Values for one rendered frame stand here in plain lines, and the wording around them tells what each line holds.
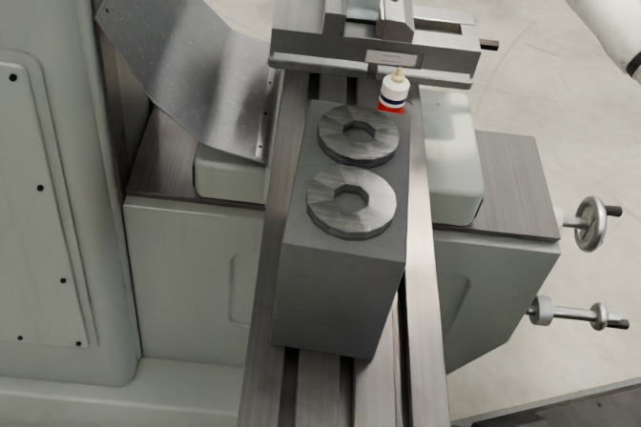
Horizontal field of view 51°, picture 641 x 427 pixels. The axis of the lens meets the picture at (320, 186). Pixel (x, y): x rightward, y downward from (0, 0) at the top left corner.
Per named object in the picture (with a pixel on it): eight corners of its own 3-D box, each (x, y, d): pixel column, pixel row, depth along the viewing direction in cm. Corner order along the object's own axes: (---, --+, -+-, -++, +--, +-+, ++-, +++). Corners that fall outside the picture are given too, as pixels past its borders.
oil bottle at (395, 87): (398, 117, 108) (413, 60, 100) (399, 133, 105) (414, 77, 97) (373, 113, 107) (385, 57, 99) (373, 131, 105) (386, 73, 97)
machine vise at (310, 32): (462, 40, 125) (479, -13, 117) (472, 91, 115) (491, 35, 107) (273, 18, 123) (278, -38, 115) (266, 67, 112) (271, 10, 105)
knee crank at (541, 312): (621, 315, 142) (633, 299, 138) (629, 340, 138) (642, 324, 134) (519, 304, 141) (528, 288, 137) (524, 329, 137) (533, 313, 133)
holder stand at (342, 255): (382, 218, 92) (415, 105, 78) (373, 361, 77) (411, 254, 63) (296, 204, 92) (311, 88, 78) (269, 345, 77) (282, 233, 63)
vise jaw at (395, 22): (407, 3, 118) (412, -18, 115) (412, 44, 110) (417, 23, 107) (373, -2, 118) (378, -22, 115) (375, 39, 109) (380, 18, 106)
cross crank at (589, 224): (591, 223, 147) (615, 186, 138) (605, 267, 139) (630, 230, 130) (520, 214, 146) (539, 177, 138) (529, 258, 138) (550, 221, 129)
